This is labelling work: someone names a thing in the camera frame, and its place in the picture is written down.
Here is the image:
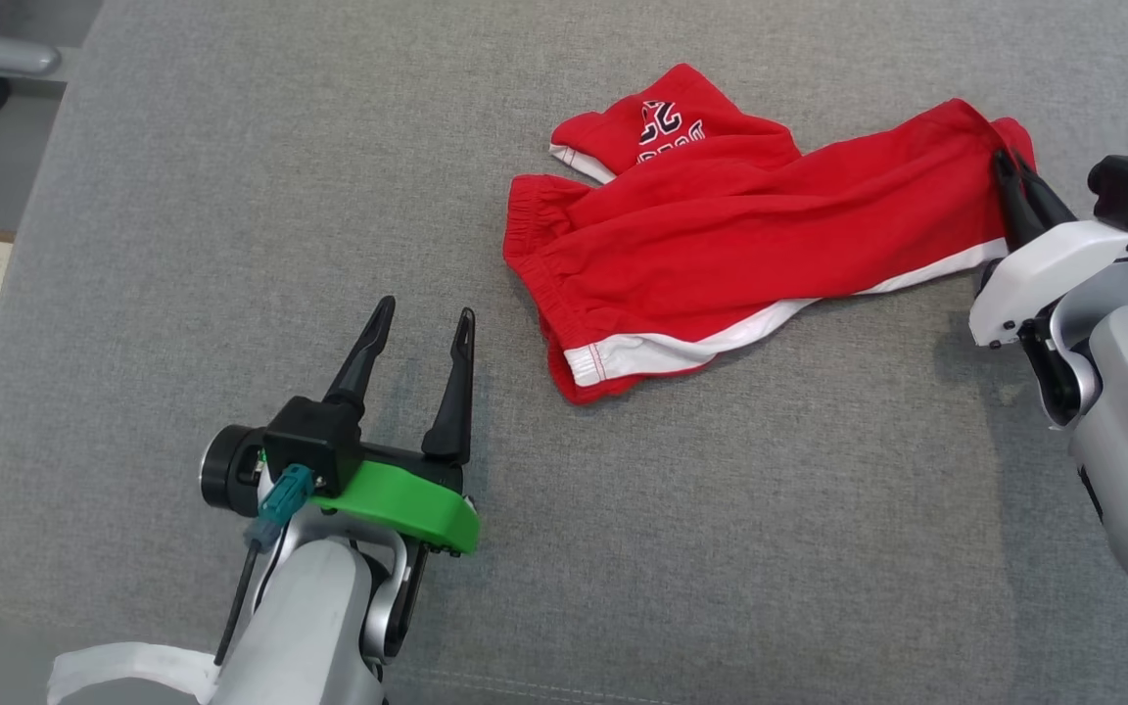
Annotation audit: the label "white tape strap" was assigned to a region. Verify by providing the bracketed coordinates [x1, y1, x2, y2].
[46, 640, 223, 705]

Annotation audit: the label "red shorts with white stripes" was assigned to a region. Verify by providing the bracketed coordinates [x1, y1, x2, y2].
[502, 63, 1038, 406]

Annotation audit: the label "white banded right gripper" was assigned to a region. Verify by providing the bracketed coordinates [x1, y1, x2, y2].
[967, 147, 1128, 350]

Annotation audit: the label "black cable with teal plug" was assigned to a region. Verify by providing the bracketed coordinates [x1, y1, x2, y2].
[213, 464, 317, 669]

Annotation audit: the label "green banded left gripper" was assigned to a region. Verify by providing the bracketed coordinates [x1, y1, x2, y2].
[199, 295, 483, 557]

